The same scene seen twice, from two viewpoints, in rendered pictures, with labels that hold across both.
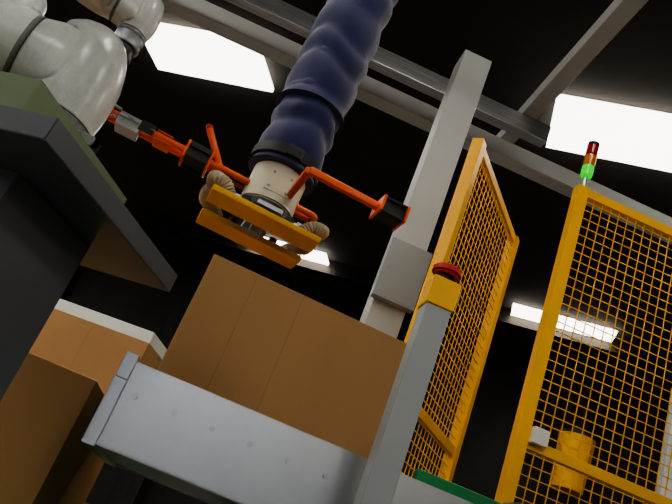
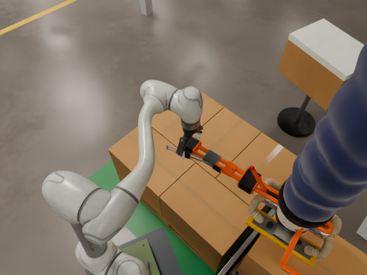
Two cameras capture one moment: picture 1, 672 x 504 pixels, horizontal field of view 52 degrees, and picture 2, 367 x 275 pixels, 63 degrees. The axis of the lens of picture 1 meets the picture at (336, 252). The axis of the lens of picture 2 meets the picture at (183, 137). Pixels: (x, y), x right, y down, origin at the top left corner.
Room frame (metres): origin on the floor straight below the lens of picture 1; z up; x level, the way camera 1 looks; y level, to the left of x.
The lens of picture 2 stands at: (1.20, 0.22, 2.56)
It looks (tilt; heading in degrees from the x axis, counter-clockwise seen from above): 55 degrees down; 49
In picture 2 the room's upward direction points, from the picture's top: straight up
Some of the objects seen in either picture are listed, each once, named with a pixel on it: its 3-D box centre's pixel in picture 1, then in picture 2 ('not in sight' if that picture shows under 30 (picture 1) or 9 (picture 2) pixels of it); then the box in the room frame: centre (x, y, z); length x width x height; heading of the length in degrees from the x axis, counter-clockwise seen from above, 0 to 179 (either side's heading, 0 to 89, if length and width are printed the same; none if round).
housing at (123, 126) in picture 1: (128, 126); (211, 159); (1.82, 0.70, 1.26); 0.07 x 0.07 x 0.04; 12
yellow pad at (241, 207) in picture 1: (265, 215); (283, 234); (1.83, 0.23, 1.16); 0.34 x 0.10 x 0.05; 102
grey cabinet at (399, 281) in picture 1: (401, 274); not in sight; (2.87, -0.32, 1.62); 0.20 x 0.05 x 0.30; 94
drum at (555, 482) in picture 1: (571, 462); not in sight; (8.66, -3.80, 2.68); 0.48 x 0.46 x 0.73; 73
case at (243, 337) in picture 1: (274, 382); (305, 270); (1.94, 0.02, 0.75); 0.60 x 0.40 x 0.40; 98
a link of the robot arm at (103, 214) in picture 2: not in sight; (106, 216); (1.24, 0.65, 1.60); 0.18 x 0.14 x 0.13; 19
